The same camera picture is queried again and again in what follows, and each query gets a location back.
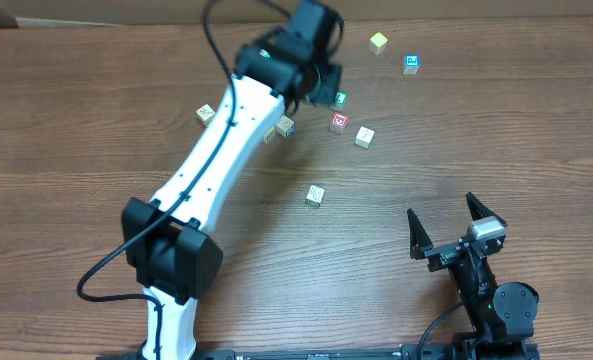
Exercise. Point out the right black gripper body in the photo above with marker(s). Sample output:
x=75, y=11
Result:
x=456, y=248

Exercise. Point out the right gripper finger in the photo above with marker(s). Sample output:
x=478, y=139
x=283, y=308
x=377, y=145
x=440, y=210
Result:
x=420, y=242
x=479, y=211

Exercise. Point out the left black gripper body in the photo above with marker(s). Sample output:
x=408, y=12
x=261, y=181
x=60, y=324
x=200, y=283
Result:
x=332, y=80

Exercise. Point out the white block blue side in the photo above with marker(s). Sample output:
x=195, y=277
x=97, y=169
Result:
x=285, y=126

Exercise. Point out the elephant block green side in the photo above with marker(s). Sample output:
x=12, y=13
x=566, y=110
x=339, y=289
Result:
x=315, y=195

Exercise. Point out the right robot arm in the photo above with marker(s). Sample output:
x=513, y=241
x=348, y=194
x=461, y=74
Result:
x=501, y=315

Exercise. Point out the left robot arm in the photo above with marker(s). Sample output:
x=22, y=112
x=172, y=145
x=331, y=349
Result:
x=167, y=239

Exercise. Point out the teal top block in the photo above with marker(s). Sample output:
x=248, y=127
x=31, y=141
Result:
x=340, y=101

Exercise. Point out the red top block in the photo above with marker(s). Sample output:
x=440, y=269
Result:
x=338, y=122

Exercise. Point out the white number seven block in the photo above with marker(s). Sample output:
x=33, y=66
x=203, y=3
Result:
x=364, y=137

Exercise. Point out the blue top block far right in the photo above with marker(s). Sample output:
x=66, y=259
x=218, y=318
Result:
x=411, y=64

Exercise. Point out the white block yellow side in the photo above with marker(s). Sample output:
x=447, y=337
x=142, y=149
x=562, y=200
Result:
x=205, y=114

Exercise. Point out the cardboard backdrop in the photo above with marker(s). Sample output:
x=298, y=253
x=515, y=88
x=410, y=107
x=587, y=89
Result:
x=44, y=13

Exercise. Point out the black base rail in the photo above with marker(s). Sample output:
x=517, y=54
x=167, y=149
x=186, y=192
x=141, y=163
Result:
x=326, y=355

